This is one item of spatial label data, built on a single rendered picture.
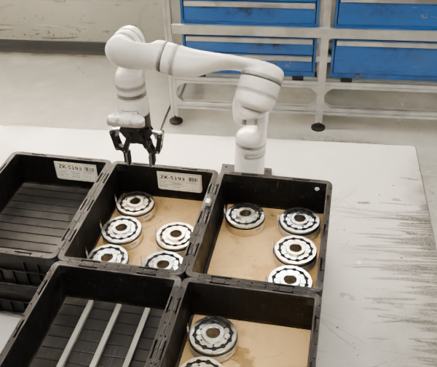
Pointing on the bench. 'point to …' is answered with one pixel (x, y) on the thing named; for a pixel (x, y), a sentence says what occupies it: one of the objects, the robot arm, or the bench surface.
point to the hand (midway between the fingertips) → (140, 159)
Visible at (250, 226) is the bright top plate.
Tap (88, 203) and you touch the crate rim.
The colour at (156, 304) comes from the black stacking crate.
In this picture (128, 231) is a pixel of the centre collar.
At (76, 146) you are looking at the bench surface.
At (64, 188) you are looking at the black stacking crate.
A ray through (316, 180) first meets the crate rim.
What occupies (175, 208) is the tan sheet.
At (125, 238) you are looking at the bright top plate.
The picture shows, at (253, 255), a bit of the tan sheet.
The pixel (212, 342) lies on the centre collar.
